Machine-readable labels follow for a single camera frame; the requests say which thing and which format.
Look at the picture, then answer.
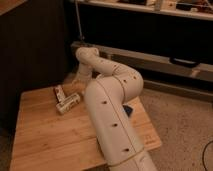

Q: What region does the black cable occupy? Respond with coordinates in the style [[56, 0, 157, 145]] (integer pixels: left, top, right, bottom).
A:
[[201, 139, 213, 171]]

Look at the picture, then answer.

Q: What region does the white upper shelf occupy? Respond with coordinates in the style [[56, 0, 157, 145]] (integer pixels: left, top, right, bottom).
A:
[[69, 0, 213, 21]]

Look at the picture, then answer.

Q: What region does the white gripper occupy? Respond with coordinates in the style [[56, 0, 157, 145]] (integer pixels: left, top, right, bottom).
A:
[[71, 74, 90, 93]]

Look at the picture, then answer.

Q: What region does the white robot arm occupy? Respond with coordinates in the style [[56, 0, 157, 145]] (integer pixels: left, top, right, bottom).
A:
[[75, 47, 157, 171]]

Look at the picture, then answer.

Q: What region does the blue sponge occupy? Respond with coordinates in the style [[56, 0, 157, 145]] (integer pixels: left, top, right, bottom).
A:
[[123, 105, 133, 117]]

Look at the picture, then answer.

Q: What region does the grey metal shelf rail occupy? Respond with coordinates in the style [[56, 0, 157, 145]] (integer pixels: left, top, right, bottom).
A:
[[71, 41, 213, 82]]

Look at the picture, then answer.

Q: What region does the metal pole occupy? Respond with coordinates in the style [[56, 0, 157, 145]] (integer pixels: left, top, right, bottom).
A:
[[74, 0, 84, 43]]

